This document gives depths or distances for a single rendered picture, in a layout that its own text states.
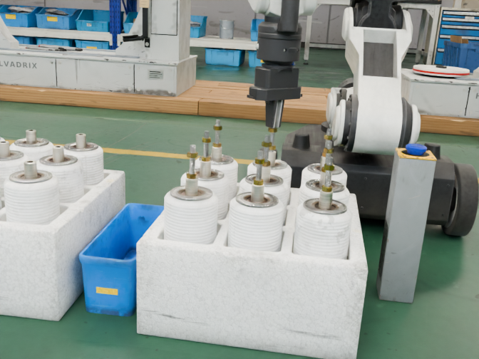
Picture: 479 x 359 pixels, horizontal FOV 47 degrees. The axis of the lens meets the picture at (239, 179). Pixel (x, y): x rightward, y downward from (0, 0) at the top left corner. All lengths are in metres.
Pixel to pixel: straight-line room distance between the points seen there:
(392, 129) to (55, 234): 0.78
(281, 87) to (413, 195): 0.34
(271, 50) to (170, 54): 2.06
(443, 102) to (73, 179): 2.29
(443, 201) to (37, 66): 2.44
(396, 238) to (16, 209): 0.73
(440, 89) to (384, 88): 1.70
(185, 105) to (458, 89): 1.44
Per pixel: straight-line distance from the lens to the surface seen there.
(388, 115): 1.34
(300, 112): 2.94
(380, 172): 1.48
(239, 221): 0.93
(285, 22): 1.08
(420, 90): 3.06
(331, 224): 0.92
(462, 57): 5.48
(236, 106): 2.96
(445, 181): 1.52
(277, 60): 1.10
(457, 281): 1.37
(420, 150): 1.12
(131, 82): 3.15
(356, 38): 1.47
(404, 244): 1.17
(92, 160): 1.26
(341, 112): 1.34
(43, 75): 3.33
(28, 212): 1.06
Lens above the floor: 0.57
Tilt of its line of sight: 17 degrees down
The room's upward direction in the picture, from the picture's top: 3 degrees clockwise
